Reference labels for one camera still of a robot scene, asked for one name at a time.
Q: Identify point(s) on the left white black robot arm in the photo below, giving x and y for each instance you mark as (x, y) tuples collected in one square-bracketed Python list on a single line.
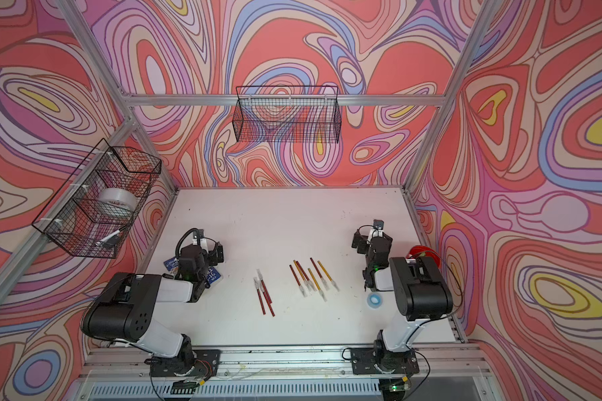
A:
[(123, 313)]

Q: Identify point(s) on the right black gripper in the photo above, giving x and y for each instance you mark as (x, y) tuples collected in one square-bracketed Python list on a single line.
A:
[(360, 241)]

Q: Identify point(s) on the blue treehouse paperback book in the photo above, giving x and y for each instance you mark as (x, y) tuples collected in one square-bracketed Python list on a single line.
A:
[(174, 271)]

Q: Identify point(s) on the yellow knife centre group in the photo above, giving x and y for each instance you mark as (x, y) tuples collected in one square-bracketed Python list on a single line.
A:
[(303, 275)]

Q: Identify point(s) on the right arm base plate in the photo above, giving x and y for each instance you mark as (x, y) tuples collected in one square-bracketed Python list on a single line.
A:
[(369, 361)]

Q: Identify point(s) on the blue tape roll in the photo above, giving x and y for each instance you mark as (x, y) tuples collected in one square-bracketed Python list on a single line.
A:
[(374, 300)]

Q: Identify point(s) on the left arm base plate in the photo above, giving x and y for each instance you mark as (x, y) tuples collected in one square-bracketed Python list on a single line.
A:
[(202, 364)]

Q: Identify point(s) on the black wire basket left wall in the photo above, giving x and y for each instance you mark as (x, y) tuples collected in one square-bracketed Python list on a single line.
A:
[(95, 215)]

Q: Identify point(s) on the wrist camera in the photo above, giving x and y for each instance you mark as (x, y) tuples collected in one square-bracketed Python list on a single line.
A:
[(378, 226), (196, 236)]

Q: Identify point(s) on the red knife centre right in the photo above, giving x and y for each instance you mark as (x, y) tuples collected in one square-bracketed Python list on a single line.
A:
[(319, 273)]

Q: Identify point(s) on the black wire basket wall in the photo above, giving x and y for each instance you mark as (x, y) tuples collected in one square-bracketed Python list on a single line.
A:
[(95, 215), (308, 114)]

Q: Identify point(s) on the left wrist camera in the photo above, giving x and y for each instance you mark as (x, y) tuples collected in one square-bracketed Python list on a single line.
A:
[(196, 236)]

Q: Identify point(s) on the yellow carving knife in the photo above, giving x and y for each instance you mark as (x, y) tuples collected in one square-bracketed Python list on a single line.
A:
[(326, 273)]

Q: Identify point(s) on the red carving knife middle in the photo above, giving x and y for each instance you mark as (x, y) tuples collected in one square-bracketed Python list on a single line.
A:
[(261, 280)]

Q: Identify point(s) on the black wire basket back wall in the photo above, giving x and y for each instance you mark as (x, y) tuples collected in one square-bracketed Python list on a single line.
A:
[(308, 114)]

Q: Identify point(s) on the red carving knife right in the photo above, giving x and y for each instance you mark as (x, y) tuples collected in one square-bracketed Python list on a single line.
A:
[(268, 300)]

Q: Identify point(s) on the small object in left basket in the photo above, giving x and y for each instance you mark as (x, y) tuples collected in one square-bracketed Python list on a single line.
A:
[(110, 241)]

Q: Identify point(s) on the red plastic cup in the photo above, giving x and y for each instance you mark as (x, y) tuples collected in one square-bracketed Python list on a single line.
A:
[(423, 251)]

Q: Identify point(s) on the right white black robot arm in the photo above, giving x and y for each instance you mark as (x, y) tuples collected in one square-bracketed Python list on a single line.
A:
[(421, 296)]

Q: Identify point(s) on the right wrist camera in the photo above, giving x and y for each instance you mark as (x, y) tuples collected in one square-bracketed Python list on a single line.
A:
[(378, 226)]

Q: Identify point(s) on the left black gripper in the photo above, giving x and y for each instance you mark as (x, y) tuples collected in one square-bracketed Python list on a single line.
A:
[(213, 253)]

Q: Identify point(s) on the grey duct tape roll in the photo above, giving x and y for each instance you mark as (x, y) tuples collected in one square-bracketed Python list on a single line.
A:
[(117, 203)]

